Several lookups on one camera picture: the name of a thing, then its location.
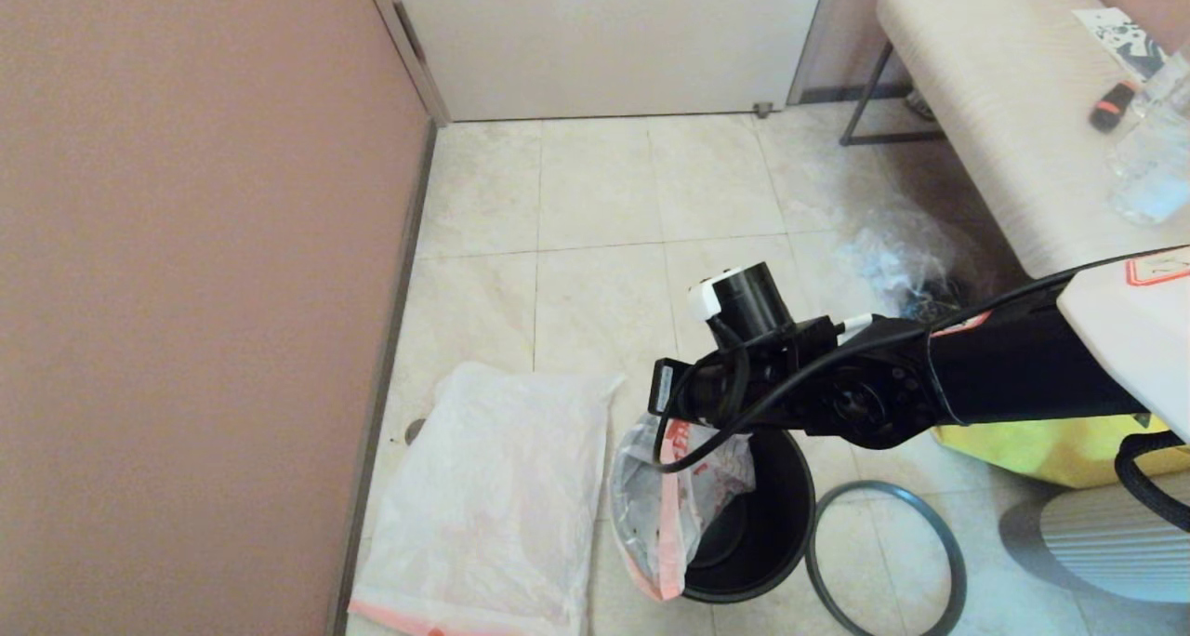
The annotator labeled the white red plastic bag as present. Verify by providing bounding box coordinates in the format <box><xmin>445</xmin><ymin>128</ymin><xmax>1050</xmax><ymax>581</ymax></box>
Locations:
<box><xmin>609</xmin><ymin>413</ymin><xmax>756</xmax><ymax>603</ymax></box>

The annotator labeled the white red-printed bin liner bag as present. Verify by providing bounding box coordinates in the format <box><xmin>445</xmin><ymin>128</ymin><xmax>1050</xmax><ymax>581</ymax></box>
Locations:
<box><xmin>349</xmin><ymin>362</ymin><xmax>626</xmax><ymax>636</ymax></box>

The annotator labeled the grey bin rim ring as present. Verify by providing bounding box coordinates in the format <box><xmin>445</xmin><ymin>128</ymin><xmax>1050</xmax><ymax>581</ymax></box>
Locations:
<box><xmin>805</xmin><ymin>481</ymin><xmax>968</xmax><ymax>636</ymax></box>

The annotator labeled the grey ribbed robot base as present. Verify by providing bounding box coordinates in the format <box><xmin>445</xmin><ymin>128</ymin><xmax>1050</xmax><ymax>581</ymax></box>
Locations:
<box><xmin>999</xmin><ymin>476</ymin><xmax>1190</xmax><ymax>604</ymax></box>

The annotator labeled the black round trash bin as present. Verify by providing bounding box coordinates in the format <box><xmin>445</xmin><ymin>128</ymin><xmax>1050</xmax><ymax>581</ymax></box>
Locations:
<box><xmin>609</xmin><ymin>422</ymin><xmax>817</xmax><ymax>604</ymax></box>

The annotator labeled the clear plastic bag with items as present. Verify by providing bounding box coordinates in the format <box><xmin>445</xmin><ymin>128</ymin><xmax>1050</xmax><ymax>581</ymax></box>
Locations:
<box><xmin>841</xmin><ymin>204</ymin><xmax>1000</xmax><ymax>325</ymax></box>

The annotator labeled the yellow fabric tote bag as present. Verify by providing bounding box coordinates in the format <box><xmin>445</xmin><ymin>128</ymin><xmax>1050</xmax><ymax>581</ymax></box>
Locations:
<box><xmin>934</xmin><ymin>413</ymin><xmax>1190</xmax><ymax>490</ymax></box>

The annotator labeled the white door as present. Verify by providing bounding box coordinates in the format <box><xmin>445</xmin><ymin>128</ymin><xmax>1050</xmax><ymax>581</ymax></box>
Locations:
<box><xmin>386</xmin><ymin>0</ymin><xmax>828</xmax><ymax>122</ymax></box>

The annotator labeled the beige bench with metal legs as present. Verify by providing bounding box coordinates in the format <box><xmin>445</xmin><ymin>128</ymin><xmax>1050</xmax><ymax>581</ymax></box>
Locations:
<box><xmin>840</xmin><ymin>0</ymin><xmax>1190</xmax><ymax>279</ymax></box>

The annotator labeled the black and orange marker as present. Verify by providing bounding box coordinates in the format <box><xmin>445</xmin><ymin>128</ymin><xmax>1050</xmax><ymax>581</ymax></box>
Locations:
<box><xmin>1090</xmin><ymin>80</ymin><xmax>1137</xmax><ymax>133</ymax></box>

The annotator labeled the clear plastic water bottle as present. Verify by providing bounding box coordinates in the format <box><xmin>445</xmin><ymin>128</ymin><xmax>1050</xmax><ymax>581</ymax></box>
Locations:
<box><xmin>1106</xmin><ymin>46</ymin><xmax>1190</xmax><ymax>226</ymax></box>

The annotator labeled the black and white printed paper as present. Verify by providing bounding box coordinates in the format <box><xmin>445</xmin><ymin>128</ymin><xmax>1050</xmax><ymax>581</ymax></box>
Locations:
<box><xmin>1071</xmin><ymin>6</ymin><xmax>1168</xmax><ymax>81</ymax></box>

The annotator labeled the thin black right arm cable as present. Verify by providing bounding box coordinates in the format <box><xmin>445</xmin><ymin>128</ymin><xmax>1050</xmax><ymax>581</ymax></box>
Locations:
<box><xmin>654</xmin><ymin>245</ymin><xmax>1190</xmax><ymax>474</ymax></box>

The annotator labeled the braided black right arm hose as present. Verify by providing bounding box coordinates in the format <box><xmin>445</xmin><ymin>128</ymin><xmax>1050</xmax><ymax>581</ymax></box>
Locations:
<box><xmin>1114</xmin><ymin>430</ymin><xmax>1190</xmax><ymax>533</ymax></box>

